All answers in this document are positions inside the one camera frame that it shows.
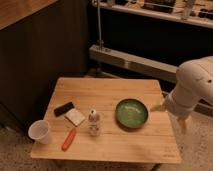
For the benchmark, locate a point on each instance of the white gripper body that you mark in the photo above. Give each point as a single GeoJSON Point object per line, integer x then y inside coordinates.
{"type": "Point", "coordinates": [179, 105]}

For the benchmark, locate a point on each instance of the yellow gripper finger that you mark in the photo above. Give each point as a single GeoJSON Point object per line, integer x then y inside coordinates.
{"type": "Point", "coordinates": [158, 108]}
{"type": "Point", "coordinates": [182, 124]}

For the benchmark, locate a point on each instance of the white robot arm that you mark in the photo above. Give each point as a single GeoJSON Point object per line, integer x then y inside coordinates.
{"type": "Point", "coordinates": [194, 82]}

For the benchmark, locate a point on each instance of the green bowl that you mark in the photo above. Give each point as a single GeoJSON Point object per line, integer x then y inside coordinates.
{"type": "Point", "coordinates": [131, 113]}

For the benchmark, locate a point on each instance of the wooden table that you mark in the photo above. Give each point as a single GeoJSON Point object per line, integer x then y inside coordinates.
{"type": "Point", "coordinates": [153, 143]}

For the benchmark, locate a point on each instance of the small clear bottle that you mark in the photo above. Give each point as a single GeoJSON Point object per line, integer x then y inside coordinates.
{"type": "Point", "coordinates": [94, 123]}

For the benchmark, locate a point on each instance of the metal shelf rack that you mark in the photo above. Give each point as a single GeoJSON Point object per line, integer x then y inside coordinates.
{"type": "Point", "coordinates": [143, 65]}

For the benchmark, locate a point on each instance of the white square sponge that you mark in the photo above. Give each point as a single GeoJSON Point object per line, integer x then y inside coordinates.
{"type": "Point", "coordinates": [75, 116]}

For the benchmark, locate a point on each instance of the orange marker pen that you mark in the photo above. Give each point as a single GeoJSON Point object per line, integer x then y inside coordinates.
{"type": "Point", "coordinates": [69, 139]}

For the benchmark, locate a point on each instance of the black rectangular block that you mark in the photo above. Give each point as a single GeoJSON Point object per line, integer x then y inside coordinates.
{"type": "Point", "coordinates": [63, 109]}

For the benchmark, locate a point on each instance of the metal vertical pole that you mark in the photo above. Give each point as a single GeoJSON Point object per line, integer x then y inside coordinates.
{"type": "Point", "coordinates": [100, 41]}

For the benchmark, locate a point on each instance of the white plastic cup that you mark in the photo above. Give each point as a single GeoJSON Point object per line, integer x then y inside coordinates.
{"type": "Point", "coordinates": [40, 132]}

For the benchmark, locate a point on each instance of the dark wooden cabinet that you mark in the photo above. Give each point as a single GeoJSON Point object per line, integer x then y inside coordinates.
{"type": "Point", "coordinates": [34, 53]}

